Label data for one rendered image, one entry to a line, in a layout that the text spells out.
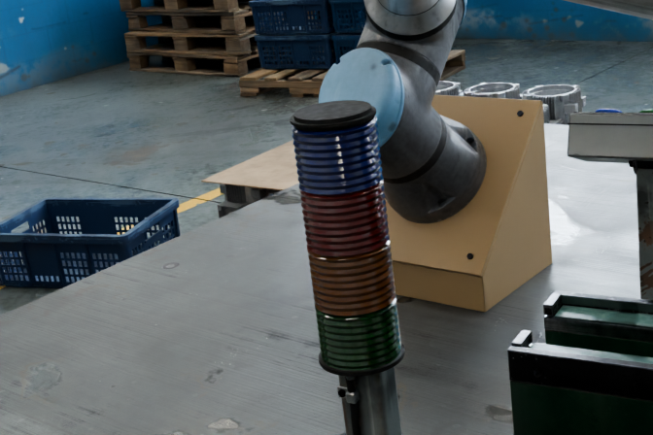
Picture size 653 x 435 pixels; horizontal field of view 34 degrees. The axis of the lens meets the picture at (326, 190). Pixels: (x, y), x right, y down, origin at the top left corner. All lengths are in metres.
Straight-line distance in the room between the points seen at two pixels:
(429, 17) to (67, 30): 7.26
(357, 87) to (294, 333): 0.33
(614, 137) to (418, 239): 0.35
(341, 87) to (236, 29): 6.12
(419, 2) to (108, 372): 0.60
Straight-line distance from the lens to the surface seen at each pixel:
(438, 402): 1.21
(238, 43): 7.46
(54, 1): 8.45
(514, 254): 1.46
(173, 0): 7.85
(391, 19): 1.34
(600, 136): 1.23
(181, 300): 1.58
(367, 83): 1.32
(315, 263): 0.76
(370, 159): 0.74
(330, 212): 0.74
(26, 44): 8.31
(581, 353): 1.04
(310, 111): 0.75
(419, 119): 1.35
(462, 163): 1.42
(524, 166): 1.46
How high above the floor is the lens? 1.39
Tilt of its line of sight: 17 degrees down
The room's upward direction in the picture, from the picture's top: 7 degrees counter-clockwise
